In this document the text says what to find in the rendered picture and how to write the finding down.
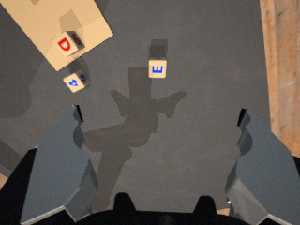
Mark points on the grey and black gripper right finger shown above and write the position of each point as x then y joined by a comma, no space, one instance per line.
264,184

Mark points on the tan mat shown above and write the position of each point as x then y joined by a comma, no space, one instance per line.
44,20

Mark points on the wooden letter block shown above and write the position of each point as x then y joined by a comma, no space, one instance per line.
157,67
68,43
77,80

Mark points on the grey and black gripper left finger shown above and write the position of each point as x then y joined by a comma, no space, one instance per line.
55,182

